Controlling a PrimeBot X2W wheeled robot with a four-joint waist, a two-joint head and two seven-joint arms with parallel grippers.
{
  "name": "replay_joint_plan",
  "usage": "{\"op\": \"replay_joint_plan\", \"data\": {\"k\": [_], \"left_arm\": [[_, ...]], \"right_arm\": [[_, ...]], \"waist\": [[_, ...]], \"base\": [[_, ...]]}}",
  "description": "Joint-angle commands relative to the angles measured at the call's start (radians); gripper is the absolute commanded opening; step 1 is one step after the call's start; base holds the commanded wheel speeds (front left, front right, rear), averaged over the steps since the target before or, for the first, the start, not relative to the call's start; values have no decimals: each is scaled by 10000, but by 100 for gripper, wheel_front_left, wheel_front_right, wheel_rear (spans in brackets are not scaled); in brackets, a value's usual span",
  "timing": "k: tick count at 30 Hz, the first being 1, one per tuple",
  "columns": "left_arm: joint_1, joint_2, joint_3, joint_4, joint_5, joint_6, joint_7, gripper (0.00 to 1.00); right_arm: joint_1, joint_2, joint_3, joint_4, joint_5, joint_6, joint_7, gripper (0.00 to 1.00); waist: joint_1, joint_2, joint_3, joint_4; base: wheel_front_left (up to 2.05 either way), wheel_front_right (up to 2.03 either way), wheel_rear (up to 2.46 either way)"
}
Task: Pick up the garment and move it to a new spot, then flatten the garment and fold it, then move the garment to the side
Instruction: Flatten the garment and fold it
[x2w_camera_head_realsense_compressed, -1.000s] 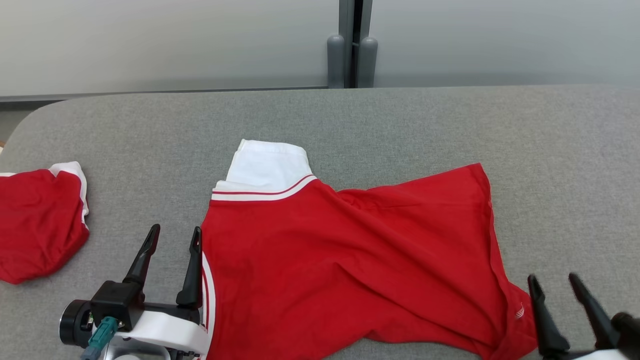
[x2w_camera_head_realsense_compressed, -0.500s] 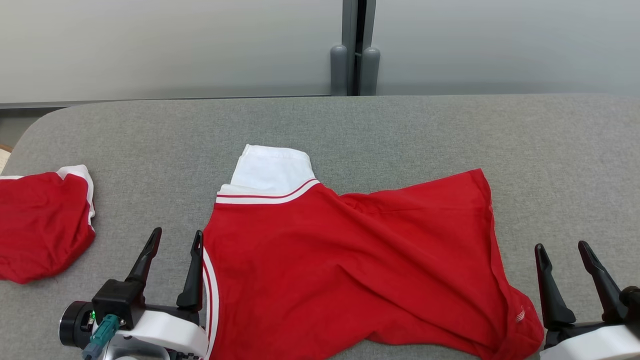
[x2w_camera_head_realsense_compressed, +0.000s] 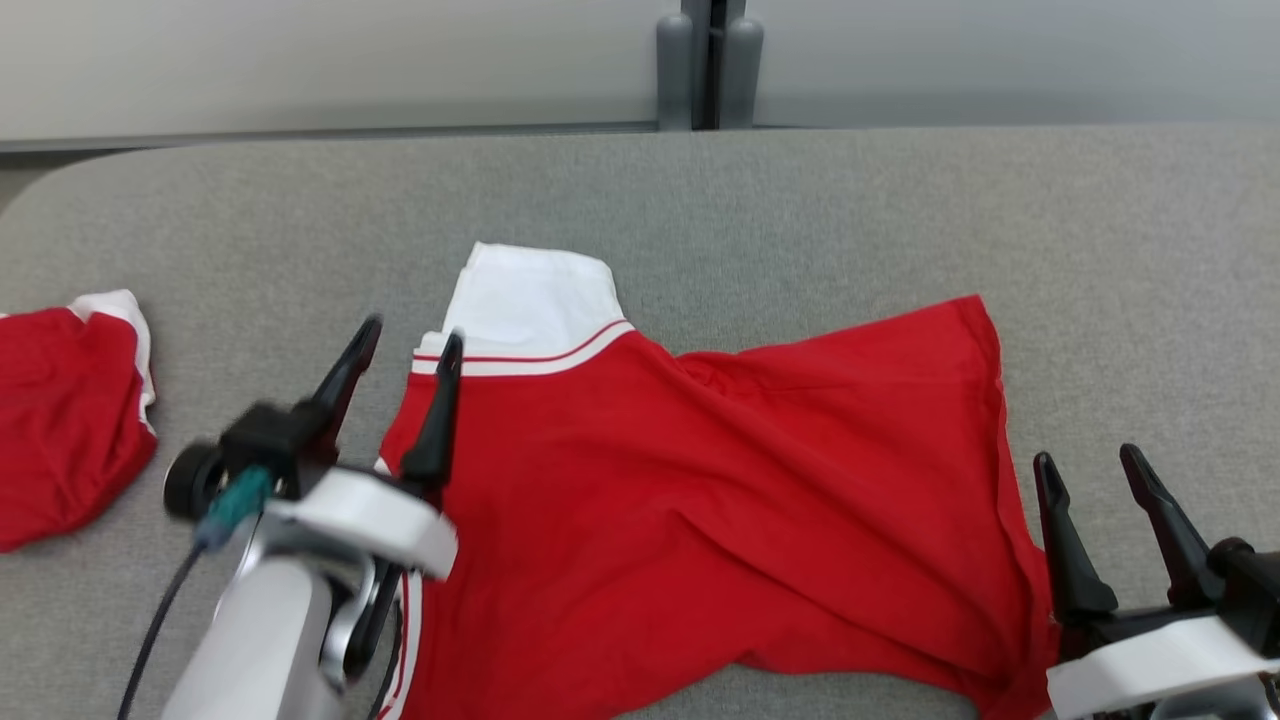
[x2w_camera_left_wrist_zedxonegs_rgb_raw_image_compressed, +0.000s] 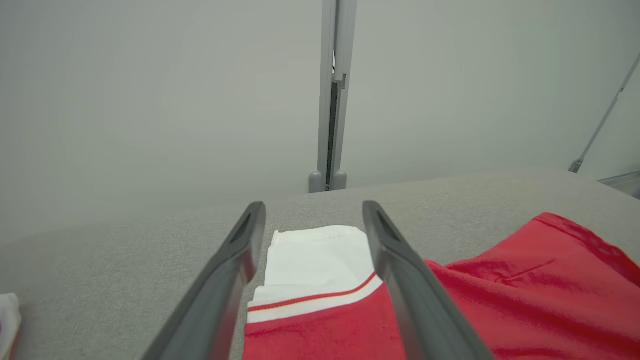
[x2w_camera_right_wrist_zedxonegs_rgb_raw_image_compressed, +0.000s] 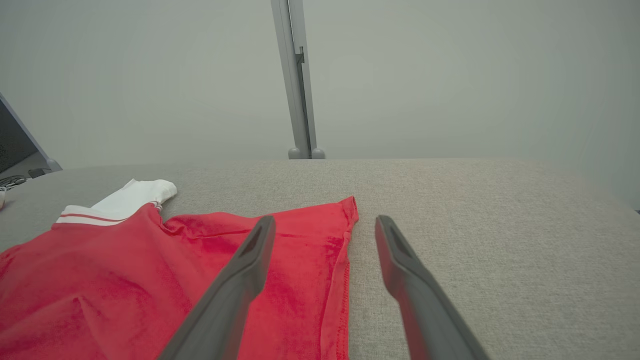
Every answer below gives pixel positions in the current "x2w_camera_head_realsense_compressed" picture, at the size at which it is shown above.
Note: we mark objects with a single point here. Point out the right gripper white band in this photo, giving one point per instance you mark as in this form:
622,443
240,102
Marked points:
1150,665

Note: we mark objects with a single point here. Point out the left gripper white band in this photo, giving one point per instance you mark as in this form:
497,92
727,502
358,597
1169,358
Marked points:
390,520

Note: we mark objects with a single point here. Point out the red shirt with white sleeves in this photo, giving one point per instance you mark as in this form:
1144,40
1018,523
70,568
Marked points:
700,500

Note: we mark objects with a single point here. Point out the red garment with white band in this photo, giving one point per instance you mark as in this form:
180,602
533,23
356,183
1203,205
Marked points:
60,420

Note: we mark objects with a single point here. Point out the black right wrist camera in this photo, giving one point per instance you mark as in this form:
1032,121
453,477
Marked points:
1250,590

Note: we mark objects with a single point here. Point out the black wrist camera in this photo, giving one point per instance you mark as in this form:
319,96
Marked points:
260,440
1250,590

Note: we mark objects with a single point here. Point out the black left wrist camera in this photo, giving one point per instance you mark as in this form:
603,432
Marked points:
260,440

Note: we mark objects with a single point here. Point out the grey wall base rail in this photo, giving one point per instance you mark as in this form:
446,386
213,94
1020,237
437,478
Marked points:
300,134

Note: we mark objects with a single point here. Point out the grey cylindrical post foot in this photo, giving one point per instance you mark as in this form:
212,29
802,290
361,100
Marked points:
742,75
674,75

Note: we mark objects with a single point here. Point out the grey partition frame post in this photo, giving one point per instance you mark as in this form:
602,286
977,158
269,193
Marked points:
712,60

